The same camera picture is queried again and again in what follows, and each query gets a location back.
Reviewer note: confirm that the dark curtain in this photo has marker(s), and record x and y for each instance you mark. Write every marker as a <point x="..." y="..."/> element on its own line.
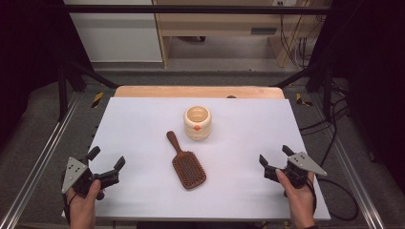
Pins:
<point x="375" y="79"/>
<point x="28" y="47"/>

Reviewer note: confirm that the person's right hand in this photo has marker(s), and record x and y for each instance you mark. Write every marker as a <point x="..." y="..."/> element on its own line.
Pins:
<point x="301" y="200"/>

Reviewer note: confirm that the aluminium floor rail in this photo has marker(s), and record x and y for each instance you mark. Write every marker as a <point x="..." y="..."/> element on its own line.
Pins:
<point x="353" y="178"/>
<point x="41" y="159"/>

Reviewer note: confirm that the cream ceramic cup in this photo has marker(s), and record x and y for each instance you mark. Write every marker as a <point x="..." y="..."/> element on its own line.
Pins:
<point x="197" y="131"/>

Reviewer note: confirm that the white cabinet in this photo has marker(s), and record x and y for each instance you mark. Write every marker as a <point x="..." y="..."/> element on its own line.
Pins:
<point x="117" y="38"/>

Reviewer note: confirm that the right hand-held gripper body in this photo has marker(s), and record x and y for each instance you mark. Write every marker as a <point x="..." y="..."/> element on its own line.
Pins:
<point x="297" y="173"/>

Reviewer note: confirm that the black metal crossbar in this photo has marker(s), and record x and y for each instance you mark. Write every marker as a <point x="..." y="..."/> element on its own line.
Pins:
<point x="191" y="9"/>

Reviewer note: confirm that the light wooden table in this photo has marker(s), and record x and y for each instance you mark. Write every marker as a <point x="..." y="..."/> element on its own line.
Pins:
<point x="191" y="91"/>

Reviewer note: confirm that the yellow black tape strip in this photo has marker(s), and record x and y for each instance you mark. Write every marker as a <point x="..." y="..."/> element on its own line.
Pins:
<point x="97" y="99"/>
<point x="301" y="100"/>

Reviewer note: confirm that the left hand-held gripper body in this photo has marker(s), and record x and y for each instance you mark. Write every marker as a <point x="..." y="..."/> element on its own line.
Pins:
<point x="83" y="178"/>

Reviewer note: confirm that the white table board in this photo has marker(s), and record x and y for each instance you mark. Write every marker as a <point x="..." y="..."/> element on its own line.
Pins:
<point x="143" y="127"/>

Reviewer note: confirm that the light wooden desk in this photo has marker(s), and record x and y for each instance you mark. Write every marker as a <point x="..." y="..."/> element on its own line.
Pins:
<point x="219" y="24"/>

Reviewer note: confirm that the black metal stand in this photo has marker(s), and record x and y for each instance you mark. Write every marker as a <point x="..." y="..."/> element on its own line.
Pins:
<point x="63" y="92"/>
<point x="327" y="92"/>

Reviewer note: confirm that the person's left hand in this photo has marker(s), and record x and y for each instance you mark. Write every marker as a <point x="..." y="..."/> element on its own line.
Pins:
<point x="82" y="203"/>

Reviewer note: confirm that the brown wooden hairbrush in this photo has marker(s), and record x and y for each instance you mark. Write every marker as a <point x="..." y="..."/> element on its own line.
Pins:
<point x="188" y="168"/>

